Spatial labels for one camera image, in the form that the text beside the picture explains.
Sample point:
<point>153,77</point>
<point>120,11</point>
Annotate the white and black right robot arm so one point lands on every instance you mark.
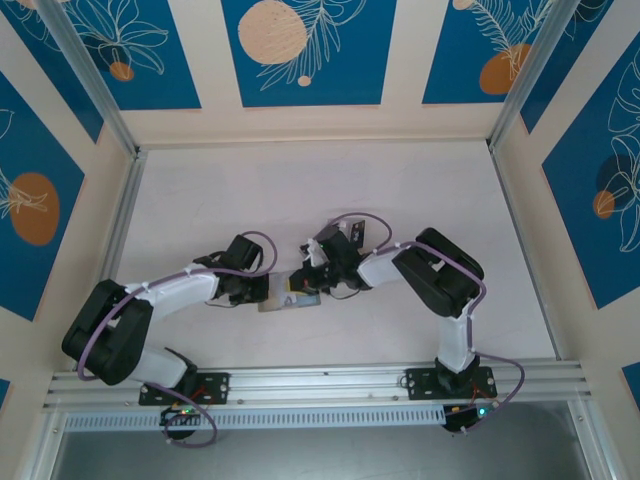
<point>375,272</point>

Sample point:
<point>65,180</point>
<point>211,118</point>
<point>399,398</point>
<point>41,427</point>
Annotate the aluminium side rail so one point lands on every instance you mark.
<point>525,250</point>
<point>116,240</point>

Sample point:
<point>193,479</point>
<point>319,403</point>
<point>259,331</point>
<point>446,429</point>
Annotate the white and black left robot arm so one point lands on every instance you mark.
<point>185,292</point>

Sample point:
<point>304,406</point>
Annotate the blue floral wall panel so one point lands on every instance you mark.
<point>562,65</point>
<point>165,75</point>
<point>632,380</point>
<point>350,75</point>
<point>35,35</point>
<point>450,50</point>
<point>575,225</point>
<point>30,150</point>
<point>4,392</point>

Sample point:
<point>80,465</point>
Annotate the silver VIP card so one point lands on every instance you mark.
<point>305,301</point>

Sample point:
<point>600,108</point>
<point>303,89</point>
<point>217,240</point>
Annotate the black controller board green light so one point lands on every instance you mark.
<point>460,420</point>
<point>175,415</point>

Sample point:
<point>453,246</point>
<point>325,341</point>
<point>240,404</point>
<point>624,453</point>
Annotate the long aluminium mounting rail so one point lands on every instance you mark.
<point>320,385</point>

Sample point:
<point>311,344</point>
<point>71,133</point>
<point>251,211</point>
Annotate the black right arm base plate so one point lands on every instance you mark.
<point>420,382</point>

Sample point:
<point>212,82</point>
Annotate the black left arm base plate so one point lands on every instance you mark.
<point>220,387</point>

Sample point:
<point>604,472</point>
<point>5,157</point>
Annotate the black card with logo print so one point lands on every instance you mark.
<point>359,235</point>

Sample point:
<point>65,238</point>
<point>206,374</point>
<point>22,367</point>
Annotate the aluminium frame post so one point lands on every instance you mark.
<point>84,65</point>
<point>534,65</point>

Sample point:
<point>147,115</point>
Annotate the aluminium frame leg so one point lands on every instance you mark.
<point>42,445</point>
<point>592,445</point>

